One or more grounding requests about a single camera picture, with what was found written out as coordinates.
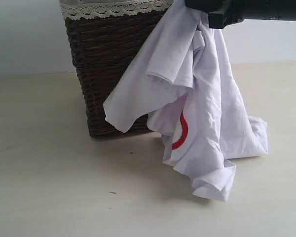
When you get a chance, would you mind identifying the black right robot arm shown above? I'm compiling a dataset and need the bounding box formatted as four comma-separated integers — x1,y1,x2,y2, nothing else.
185,0,296,29

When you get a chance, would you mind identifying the cream lace basket liner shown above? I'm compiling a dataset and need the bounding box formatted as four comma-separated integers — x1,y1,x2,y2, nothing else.
59,0,172,20

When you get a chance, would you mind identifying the white t-shirt with red print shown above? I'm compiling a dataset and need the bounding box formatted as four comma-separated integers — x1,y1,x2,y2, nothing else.
103,0,268,201

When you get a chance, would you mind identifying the dark brown wicker basket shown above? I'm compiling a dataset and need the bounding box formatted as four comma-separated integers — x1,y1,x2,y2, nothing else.
65,10,165,138

